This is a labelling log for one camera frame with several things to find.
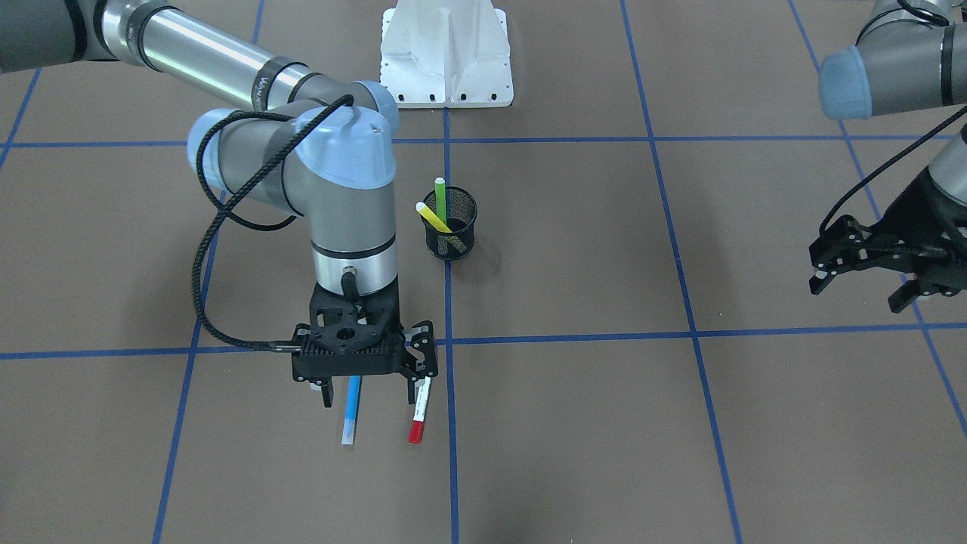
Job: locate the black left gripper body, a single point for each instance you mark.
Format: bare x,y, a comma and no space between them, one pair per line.
931,202

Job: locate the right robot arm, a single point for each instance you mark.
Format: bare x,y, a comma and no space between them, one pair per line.
293,144

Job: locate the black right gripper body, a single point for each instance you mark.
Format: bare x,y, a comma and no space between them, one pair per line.
421,353

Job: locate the green highlighter pen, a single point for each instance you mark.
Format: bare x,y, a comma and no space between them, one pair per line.
445,243

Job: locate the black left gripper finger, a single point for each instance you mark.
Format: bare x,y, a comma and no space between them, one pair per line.
908,292
823,274

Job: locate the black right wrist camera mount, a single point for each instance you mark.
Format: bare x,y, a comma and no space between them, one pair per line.
351,339

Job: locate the blue marker pen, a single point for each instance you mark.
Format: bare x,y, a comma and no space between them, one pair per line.
350,413

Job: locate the yellow highlighter pen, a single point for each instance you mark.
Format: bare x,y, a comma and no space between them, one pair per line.
432,219

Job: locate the black mesh pen cup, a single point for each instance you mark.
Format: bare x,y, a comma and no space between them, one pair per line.
462,213

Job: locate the red white marker pen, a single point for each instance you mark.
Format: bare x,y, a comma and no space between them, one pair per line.
419,412

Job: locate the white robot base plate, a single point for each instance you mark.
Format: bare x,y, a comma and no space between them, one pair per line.
453,54

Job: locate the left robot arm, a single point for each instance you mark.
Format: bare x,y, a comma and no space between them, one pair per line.
910,55

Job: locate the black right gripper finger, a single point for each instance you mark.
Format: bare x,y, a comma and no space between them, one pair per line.
413,388
325,387

